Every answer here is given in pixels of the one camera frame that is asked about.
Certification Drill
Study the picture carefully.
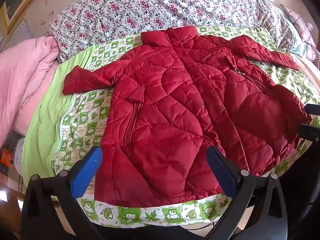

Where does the floral quilt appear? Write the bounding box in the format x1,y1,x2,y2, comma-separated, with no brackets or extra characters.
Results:
47,0,308,62

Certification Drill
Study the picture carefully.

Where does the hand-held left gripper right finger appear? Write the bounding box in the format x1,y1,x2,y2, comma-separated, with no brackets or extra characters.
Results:
200,145,289,240

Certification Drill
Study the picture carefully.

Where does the gold picture frame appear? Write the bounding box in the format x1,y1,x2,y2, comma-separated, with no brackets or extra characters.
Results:
0,0,59,34

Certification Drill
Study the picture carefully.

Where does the orange box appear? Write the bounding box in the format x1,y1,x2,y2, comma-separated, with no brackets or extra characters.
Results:
0,147,13,167

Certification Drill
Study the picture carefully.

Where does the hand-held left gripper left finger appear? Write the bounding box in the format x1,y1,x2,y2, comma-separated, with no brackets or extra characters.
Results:
21,146,110,240

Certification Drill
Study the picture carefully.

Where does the red quilted jacket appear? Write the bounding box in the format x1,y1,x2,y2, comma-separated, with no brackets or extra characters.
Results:
62,26,313,208

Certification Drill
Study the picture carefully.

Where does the pink blanket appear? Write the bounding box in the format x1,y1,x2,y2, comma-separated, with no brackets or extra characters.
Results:
0,36,60,148

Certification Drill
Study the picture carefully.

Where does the green patterned blanket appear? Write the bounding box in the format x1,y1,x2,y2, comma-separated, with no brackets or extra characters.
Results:
21,25,320,228

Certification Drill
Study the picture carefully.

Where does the pink checked pillow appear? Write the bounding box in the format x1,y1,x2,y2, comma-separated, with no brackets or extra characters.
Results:
280,4,318,60

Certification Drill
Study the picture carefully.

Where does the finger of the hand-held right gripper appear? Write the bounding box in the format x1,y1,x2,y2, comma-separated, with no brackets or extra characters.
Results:
297,123,320,143
305,103,320,117

